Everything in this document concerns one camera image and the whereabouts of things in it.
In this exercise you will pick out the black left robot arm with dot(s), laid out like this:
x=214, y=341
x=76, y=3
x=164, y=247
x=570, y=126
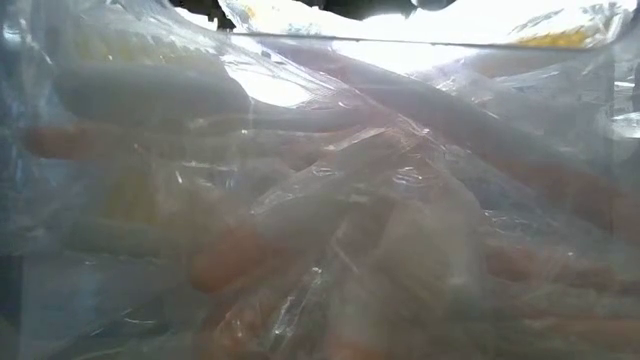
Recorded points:
x=205, y=9

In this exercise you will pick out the black plastic tray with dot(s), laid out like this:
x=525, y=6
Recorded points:
x=30, y=300

